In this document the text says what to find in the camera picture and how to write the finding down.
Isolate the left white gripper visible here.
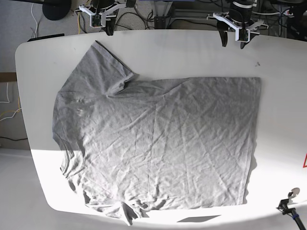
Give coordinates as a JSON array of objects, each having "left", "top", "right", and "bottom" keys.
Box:
[{"left": 207, "top": 13, "right": 269, "bottom": 49}]

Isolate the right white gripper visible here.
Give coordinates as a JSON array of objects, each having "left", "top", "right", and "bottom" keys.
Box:
[{"left": 79, "top": 1, "right": 126, "bottom": 35}]

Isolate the grey T-shirt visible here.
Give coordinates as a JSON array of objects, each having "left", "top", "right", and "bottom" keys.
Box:
[{"left": 52, "top": 41, "right": 261, "bottom": 225}]

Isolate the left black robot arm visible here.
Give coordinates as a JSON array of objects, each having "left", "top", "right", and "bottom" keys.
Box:
[{"left": 207, "top": 0, "right": 269, "bottom": 49}]

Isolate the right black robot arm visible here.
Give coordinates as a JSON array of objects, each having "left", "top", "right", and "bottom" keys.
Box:
[{"left": 76, "top": 0, "right": 126, "bottom": 36}]

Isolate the black round stand base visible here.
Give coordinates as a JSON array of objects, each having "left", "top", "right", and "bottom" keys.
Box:
[{"left": 42, "top": 0, "right": 71, "bottom": 21}]

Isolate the red triangle warning sticker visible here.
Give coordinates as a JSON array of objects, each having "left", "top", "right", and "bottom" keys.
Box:
[{"left": 303, "top": 154, "right": 307, "bottom": 168}]

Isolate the silver round table grommet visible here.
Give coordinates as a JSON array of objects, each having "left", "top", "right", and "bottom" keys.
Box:
[{"left": 288, "top": 187, "right": 300, "bottom": 198}]

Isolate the yellow cable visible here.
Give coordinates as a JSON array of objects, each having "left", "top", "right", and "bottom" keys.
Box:
[{"left": 77, "top": 11, "right": 83, "bottom": 35}]

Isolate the aluminium frame post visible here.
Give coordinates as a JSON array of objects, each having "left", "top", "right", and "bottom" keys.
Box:
[{"left": 151, "top": 0, "right": 173, "bottom": 30}]

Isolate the black cable bundle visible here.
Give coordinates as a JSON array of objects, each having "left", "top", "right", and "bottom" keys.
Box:
[{"left": 134, "top": 0, "right": 298, "bottom": 34}]

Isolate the white cable on floor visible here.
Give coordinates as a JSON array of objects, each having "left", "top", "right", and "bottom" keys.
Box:
[{"left": 30, "top": 1, "right": 39, "bottom": 38}]

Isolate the black camera clamp mount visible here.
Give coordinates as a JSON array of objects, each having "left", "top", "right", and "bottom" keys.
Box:
[{"left": 277, "top": 199, "right": 306, "bottom": 230}]

